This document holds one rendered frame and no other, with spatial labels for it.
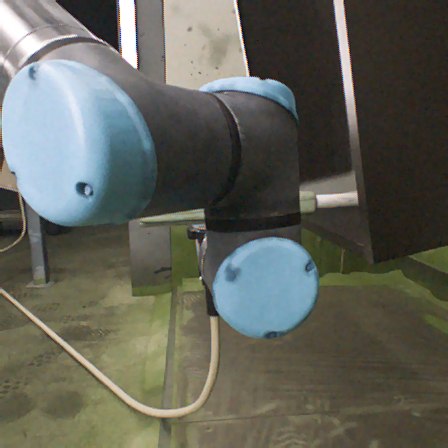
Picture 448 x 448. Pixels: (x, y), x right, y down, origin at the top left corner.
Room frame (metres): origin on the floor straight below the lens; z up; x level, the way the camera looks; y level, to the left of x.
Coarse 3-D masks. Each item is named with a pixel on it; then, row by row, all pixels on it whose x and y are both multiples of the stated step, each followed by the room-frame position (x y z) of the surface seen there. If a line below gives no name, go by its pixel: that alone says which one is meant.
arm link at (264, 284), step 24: (216, 240) 0.32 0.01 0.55; (240, 240) 0.31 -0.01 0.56; (264, 240) 0.30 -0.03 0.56; (288, 240) 0.30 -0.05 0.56; (216, 264) 0.32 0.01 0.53; (240, 264) 0.29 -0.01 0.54; (264, 264) 0.29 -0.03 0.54; (288, 264) 0.29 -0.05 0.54; (312, 264) 0.30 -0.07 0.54; (216, 288) 0.30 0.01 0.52; (240, 288) 0.29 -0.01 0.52; (264, 288) 0.29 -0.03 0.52; (288, 288) 0.29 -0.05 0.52; (312, 288) 0.30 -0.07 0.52; (240, 312) 0.29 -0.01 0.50; (264, 312) 0.29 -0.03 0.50; (288, 312) 0.30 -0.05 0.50; (264, 336) 0.29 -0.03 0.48
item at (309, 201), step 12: (300, 192) 0.66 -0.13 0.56; (312, 192) 0.66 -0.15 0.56; (300, 204) 0.65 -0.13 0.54; (312, 204) 0.65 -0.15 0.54; (324, 204) 0.67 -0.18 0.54; (336, 204) 0.67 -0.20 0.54; (348, 204) 0.68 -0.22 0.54; (156, 216) 0.61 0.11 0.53; (168, 216) 0.61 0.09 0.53; (180, 216) 0.61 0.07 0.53; (192, 216) 0.62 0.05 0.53; (204, 216) 0.62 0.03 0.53; (312, 216) 0.65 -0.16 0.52; (216, 312) 0.62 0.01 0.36
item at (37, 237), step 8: (32, 216) 1.76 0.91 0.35; (40, 216) 1.78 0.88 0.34; (32, 224) 1.76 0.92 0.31; (40, 224) 1.77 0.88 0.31; (32, 232) 1.76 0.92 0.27; (40, 232) 1.77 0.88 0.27; (32, 240) 1.76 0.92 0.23; (40, 240) 1.77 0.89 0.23; (32, 248) 1.76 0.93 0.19; (40, 248) 1.77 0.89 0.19; (32, 256) 1.76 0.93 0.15; (40, 256) 1.77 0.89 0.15; (32, 264) 1.76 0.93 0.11; (40, 264) 1.77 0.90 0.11; (48, 264) 1.82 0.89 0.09; (32, 272) 1.76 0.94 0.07; (40, 272) 1.76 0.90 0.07; (48, 272) 1.81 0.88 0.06; (40, 280) 1.76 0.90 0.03; (48, 280) 1.80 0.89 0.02
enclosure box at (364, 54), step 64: (256, 0) 1.15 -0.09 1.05; (320, 0) 1.18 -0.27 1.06; (384, 0) 0.57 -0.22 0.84; (256, 64) 1.16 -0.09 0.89; (320, 64) 1.18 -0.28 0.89; (384, 64) 0.57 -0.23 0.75; (320, 128) 1.19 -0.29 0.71; (384, 128) 0.57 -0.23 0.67; (320, 192) 1.19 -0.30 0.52; (384, 192) 0.57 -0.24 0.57; (384, 256) 0.58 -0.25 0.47
